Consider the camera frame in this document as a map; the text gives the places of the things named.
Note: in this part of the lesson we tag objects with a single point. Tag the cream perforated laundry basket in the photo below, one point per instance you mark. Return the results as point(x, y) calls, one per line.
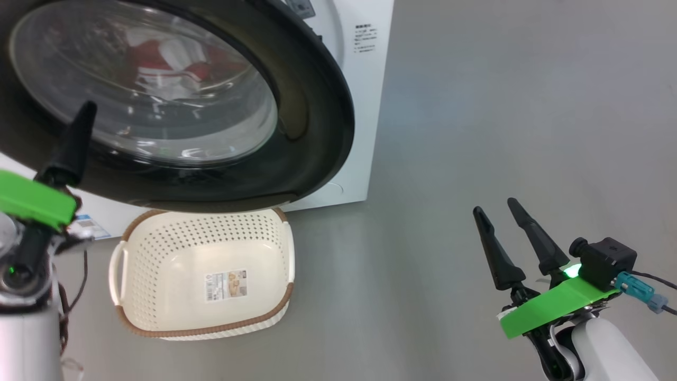
point(174, 254)

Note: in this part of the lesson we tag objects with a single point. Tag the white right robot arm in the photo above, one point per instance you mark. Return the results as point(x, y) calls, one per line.
point(613, 354)

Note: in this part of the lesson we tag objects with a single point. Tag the round white filter cover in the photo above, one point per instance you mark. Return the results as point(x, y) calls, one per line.
point(333, 189)

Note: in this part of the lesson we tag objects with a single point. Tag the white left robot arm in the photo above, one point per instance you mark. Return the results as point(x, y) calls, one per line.
point(26, 344)

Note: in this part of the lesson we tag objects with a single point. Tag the paper basket label sticker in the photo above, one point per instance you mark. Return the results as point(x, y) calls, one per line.
point(226, 286)

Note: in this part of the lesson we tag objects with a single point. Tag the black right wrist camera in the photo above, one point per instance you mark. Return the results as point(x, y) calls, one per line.
point(608, 262)

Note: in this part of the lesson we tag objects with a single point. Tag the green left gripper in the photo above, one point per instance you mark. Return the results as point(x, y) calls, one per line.
point(31, 201)

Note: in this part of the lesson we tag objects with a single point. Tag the grey warning sticker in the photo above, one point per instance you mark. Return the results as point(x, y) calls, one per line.
point(301, 8)

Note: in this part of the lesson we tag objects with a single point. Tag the blue energy label sticker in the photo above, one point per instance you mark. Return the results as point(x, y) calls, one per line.
point(90, 227)

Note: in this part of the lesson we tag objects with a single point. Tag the white front-load washing machine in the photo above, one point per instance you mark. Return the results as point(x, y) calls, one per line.
point(365, 106)

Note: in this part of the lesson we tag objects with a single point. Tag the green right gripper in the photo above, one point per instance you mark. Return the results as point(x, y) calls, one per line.
point(555, 304)

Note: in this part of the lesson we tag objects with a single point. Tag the black rimmed glass washer door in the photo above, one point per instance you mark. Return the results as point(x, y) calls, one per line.
point(317, 132)

